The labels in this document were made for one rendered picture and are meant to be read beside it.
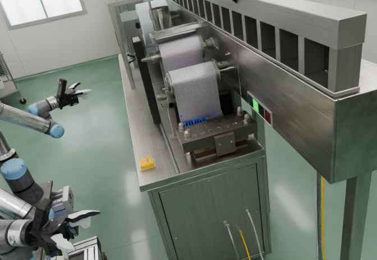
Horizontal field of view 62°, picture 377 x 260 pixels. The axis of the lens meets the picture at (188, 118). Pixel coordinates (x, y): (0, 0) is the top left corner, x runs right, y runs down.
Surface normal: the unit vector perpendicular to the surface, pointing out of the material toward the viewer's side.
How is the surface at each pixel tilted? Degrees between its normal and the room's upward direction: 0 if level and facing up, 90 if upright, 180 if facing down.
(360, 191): 90
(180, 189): 90
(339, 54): 90
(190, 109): 90
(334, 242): 0
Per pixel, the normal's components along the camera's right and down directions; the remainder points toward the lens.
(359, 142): 0.23, 0.43
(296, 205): -0.17, -0.86
